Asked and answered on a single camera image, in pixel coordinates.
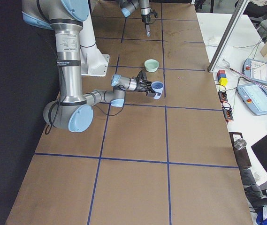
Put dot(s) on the teach pendant near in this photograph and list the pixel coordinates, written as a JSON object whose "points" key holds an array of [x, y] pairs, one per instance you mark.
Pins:
{"points": [[254, 97]]}

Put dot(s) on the teach pendant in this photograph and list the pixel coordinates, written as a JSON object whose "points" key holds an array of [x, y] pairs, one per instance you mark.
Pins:
{"points": [[254, 97], [256, 70]]}

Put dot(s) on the blue block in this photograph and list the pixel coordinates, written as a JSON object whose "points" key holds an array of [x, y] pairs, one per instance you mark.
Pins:
{"points": [[221, 76]]}

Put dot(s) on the black power connector left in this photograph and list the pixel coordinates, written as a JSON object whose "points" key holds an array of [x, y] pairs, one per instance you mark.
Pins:
{"points": [[222, 96]]}

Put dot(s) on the mint green bowl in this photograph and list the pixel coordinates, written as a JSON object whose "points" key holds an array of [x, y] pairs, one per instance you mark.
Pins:
{"points": [[151, 65]]}

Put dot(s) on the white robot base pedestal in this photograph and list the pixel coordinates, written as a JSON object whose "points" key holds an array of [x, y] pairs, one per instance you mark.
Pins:
{"points": [[93, 62]]}

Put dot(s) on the teach pendant far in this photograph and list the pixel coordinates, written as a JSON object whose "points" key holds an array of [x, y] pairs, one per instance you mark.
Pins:
{"points": [[256, 70]]}

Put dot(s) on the black power connector right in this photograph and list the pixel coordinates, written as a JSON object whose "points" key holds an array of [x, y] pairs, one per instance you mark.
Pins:
{"points": [[227, 112]]}

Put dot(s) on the blue plastic cup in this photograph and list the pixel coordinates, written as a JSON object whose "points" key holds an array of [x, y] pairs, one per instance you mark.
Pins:
{"points": [[157, 87]]}

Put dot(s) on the red block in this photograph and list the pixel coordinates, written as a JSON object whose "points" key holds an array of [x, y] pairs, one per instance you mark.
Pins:
{"points": [[221, 71]]}

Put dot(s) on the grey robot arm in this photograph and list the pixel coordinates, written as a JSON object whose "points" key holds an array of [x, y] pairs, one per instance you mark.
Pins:
{"points": [[77, 55], [129, 6]]}

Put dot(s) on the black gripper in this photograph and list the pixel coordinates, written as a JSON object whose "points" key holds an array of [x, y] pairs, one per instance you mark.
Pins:
{"points": [[145, 19], [141, 86]]}

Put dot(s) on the black power connector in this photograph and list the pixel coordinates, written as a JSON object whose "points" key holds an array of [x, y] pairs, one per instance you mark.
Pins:
{"points": [[222, 96], [227, 112]]}

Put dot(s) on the yellow block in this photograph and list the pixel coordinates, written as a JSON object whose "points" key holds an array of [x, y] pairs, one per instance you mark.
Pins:
{"points": [[223, 81]]}

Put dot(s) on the aluminium camera post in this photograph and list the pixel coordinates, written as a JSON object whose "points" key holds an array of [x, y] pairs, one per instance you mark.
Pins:
{"points": [[240, 8]]}

